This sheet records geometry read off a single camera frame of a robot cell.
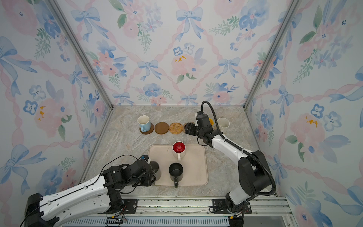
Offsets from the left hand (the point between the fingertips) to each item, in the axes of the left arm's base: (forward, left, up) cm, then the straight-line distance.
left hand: (153, 178), depth 75 cm
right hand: (+30, -19, +7) cm, 36 cm away
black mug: (+6, -11, -5) cm, 14 cm away
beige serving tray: (+12, -23, -9) cm, 28 cm away
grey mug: (+5, 0, +1) cm, 5 cm away
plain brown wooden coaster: (+39, +1, -8) cm, 40 cm away
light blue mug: (+36, +11, +3) cm, 37 cm away
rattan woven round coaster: (+39, -10, -8) cm, 41 cm away
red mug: (+21, -13, -7) cm, 25 cm away
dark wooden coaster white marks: (+35, +10, -7) cm, 37 cm away
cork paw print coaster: (+43, -17, -9) cm, 47 cm away
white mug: (+39, -44, -1) cm, 59 cm away
